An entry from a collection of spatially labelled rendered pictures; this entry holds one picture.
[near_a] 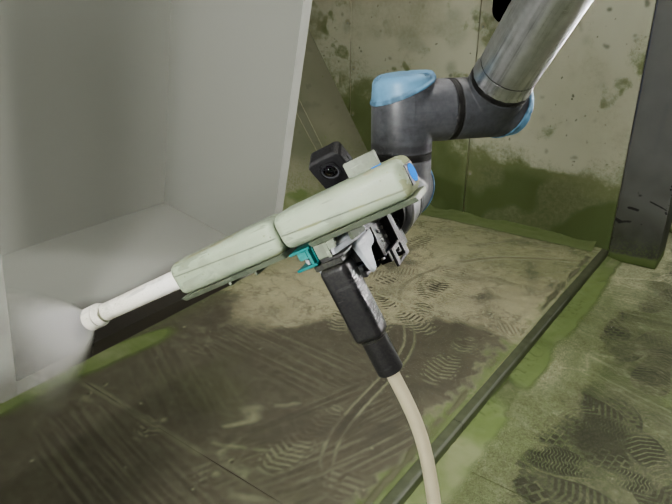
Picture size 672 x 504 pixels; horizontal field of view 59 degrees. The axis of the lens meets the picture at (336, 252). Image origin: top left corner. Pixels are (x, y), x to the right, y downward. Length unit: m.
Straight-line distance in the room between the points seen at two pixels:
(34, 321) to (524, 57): 0.73
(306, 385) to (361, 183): 1.09
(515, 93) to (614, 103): 1.68
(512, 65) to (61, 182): 0.88
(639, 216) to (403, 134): 1.84
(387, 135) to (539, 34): 0.23
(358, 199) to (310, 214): 0.05
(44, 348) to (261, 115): 0.60
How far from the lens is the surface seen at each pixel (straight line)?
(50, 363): 0.91
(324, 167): 0.72
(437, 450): 1.44
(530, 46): 0.82
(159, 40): 1.36
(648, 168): 2.56
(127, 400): 1.65
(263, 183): 1.25
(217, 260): 0.68
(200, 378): 1.68
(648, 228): 2.62
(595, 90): 2.56
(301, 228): 0.61
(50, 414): 0.97
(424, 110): 0.86
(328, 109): 2.96
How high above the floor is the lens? 0.98
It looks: 23 degrees down
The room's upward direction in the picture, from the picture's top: straight up
